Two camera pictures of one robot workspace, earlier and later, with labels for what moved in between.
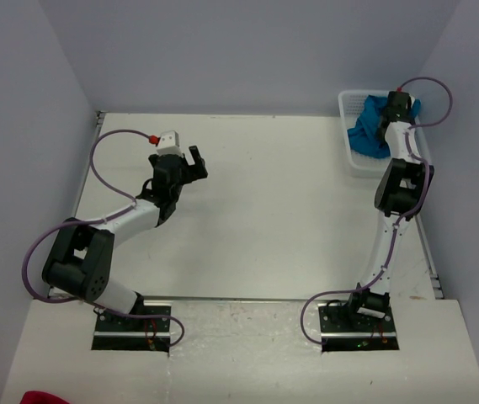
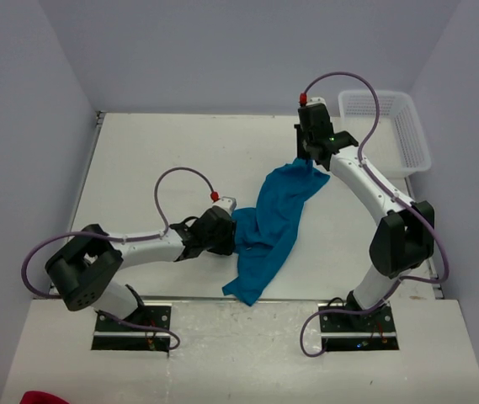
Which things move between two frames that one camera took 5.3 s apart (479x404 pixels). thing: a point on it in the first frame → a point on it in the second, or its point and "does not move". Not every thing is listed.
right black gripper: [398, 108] → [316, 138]
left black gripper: [195, 171] → [227, 244]
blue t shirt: [364, 136] → [260, 232]
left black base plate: [116, 333] does not move
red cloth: [41, 397] does not move
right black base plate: [343, 332] does not move
